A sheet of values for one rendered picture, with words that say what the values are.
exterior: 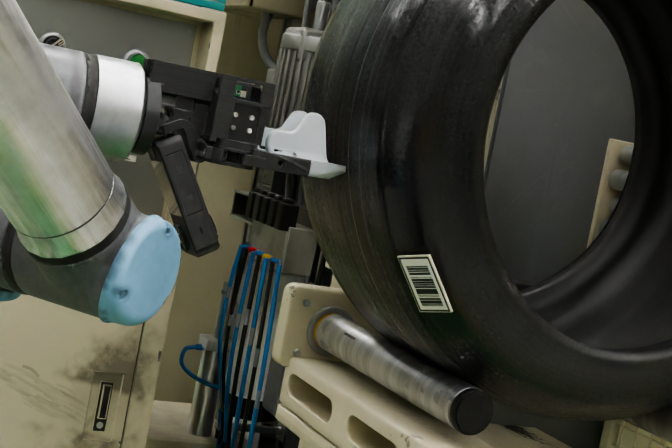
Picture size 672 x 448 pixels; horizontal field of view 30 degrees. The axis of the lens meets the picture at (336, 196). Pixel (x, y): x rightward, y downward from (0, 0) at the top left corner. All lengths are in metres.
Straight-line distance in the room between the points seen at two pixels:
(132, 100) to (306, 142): 0.18
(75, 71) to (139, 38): 0.72
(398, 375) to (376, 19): 0.36
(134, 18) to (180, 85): 0.68
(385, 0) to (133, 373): 0.79
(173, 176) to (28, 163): 0.26
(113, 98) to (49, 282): 0.17
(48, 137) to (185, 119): 0.27
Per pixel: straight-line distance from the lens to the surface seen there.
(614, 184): 1.82
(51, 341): 1.78
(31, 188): 0.92
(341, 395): 1.35
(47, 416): 1.80
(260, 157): 1.13
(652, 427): 1.40
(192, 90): 1.13
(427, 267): 1.14
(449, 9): 1.15
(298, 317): 1.48
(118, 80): 1.10
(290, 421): 1.47
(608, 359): 1.26
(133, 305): 1.00
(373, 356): 1.35
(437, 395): 1.22
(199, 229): 1.14
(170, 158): 1.13
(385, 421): 1.26
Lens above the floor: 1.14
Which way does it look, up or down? 3 degrees down
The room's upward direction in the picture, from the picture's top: 11 degrees clockwise
